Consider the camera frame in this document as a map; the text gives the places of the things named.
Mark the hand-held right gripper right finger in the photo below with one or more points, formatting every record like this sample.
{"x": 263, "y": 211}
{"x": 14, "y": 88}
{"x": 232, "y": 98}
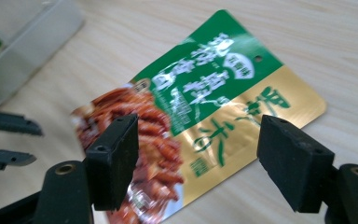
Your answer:
{"x": 295, "y": 168}

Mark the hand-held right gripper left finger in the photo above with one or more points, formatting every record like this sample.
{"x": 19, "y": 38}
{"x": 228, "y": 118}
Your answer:
{"x": 112, "y": 161}

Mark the clear plastic container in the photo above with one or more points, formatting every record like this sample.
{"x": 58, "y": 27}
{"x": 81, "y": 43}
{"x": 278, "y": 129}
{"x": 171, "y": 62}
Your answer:
{"x": 34, "y": 53}

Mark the green and gold snack packet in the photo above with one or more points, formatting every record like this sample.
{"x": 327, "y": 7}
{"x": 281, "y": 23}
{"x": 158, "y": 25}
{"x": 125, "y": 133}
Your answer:
{"x": 230, "y": 87}

